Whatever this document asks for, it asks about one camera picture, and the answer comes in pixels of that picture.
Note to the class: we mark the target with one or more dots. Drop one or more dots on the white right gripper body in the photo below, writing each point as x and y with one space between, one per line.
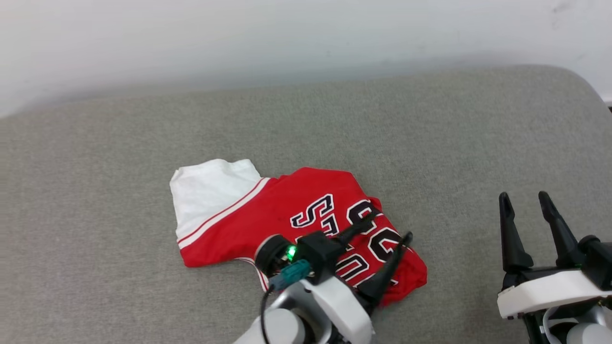
545 291

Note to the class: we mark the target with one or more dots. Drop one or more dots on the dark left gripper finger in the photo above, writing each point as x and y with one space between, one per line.
357 228
387 272

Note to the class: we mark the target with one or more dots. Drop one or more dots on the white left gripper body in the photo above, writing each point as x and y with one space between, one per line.
342 306

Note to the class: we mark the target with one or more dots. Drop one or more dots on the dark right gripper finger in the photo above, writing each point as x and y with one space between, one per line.
562 234
511 239

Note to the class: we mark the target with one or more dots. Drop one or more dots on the red and white jersey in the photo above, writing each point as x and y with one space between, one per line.
267 210

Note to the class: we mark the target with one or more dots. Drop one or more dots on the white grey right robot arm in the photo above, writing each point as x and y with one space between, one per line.
581 329

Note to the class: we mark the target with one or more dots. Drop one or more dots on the grey fabric sofa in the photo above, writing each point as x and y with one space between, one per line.
95 215

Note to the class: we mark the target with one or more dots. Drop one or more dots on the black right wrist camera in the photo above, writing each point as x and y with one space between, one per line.
597 260

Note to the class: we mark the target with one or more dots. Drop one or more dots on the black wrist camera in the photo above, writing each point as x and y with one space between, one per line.
318 253
597 260

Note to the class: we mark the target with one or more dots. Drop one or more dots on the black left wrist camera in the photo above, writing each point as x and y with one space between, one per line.
318 253

